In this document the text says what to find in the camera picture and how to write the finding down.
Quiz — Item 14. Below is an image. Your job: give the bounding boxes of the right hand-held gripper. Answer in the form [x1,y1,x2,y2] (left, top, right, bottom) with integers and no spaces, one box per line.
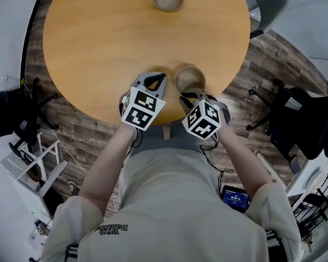
[179,90,233,141]

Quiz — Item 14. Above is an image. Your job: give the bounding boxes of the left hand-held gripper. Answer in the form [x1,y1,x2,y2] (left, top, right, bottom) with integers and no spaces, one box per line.
[120,72,168,132]

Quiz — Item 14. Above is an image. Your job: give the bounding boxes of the person's right forearm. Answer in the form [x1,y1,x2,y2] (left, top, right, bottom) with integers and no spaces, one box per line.
[215,118,274,199]

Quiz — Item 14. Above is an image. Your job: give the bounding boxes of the person's left forearm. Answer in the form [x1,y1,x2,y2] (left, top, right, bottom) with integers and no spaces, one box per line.
[78,124,137,215]

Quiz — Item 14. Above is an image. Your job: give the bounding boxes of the person's trousers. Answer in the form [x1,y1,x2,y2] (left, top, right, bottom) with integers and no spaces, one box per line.
[130,120,206,158]

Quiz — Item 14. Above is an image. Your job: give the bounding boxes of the black phone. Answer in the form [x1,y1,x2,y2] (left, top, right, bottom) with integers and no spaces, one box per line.
[220,184,251,214]

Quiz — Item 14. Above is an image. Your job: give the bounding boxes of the black office chair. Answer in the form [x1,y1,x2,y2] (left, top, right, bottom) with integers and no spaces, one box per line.
[245,79,328,160]
[0,76,60,151]

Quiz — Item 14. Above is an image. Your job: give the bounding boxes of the person's beige shirt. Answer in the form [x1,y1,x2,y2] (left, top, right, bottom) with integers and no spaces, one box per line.
[40,146,303,262]

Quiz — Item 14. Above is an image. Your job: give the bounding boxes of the grey shell chair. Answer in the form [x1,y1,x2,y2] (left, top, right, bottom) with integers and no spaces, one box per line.
[236,0,290,39]

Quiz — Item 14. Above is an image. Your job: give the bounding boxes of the white desk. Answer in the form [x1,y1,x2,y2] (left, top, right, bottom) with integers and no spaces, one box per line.
[286,151,328,201]
[0,132,54,262]

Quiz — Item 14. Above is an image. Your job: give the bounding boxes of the black metal rack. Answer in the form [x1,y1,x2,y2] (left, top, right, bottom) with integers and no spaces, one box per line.
[292,159,328,237]

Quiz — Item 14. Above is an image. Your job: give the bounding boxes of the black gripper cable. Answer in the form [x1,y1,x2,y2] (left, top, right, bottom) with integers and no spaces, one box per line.
[199,135,235,193]
[124,128,144,158]

